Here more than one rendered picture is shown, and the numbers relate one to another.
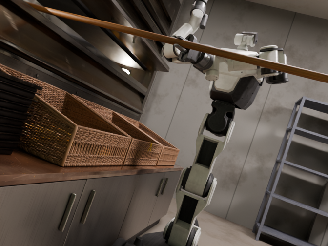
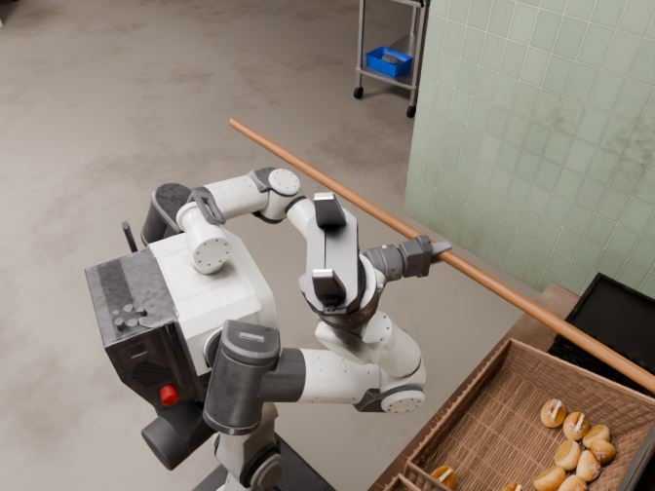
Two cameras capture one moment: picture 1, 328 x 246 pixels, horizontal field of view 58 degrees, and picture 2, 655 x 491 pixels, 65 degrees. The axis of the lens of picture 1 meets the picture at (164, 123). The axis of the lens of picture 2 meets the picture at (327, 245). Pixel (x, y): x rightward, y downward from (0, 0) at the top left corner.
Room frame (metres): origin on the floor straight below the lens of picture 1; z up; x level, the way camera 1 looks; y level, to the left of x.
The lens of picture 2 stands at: (2.16, 0.21, 2.10)
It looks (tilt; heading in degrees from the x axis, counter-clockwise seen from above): 44 degrees down; 207
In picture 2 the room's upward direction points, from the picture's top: straight up
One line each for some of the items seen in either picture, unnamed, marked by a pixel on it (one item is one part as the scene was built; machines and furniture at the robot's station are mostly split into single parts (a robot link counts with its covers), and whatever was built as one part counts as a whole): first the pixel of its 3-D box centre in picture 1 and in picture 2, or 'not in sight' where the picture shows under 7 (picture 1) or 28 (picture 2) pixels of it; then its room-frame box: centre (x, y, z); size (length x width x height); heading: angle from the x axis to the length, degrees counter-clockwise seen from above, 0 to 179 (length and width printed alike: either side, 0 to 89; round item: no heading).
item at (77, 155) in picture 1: (64, 119); (536, 449); (1.35, 0.43, 0.72); 0.56 x 0.49 x 0.28; 164
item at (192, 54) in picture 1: (194, 53); (403, 259); (1.30, -0.03, 1.19); 0.12 x 0.10 x 0.13; 132
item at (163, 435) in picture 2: (220, 120); (204, 402); (1.76, -0.31, 1.00); 0.28 x 0.13 x 0.18; 164
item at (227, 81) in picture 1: (236, 78); (190, 321); (1.72, -0.32, 1.27); 0.34 x 0.30 x 0.36; 55
